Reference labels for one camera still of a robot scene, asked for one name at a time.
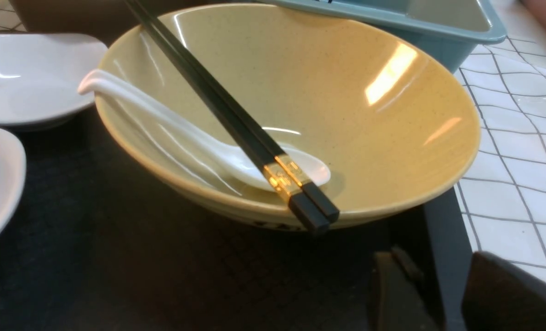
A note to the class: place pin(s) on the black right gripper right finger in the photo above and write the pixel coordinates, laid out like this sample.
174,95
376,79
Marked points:
499,296

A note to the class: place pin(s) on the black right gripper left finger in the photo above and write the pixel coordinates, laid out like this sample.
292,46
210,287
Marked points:
397,294

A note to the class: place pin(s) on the black chopstick gold band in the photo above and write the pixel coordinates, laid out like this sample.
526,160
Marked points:
254,126
227,117

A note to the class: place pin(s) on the white ceramic soup spoon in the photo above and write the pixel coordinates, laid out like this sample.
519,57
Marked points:
230,157

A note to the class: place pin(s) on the blue plastic bin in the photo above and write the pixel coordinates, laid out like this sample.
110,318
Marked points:
448,30

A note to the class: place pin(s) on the black plastic serving tray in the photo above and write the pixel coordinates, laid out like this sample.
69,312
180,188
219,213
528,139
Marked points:
98,244

